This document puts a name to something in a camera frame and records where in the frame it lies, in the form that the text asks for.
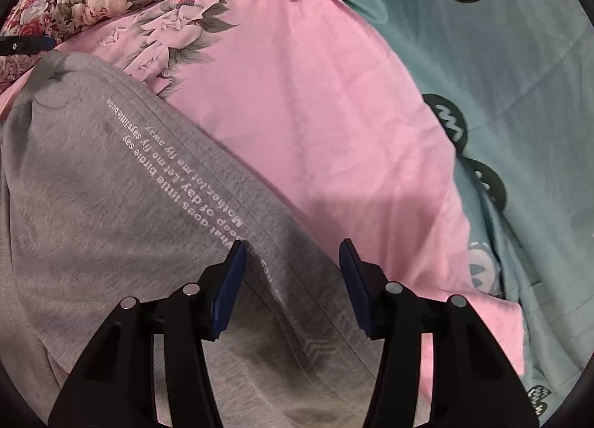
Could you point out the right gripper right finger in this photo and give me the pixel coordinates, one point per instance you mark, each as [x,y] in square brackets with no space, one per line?
[474,383]

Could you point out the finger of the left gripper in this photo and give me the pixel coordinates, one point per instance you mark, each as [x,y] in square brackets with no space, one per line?
[25,45]

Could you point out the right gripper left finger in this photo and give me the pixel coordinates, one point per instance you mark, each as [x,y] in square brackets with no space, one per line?
[112,383]

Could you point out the pink floral bed sheet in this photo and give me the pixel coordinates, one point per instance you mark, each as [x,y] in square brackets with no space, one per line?
[314,104]

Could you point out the teal heart-print quilt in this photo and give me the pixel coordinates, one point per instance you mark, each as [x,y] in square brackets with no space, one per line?
[511,82]

